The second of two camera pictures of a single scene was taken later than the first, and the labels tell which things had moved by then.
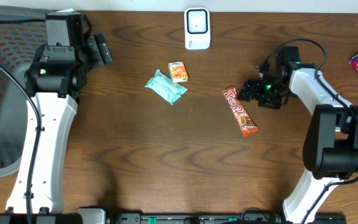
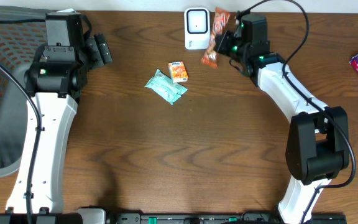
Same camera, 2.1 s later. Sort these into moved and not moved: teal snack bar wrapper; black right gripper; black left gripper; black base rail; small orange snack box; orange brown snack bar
Moved: orange brown snack bar; black right gripper
Not moved: black left gripper; small orange snack box; teal snack bar wrapper; black base rail
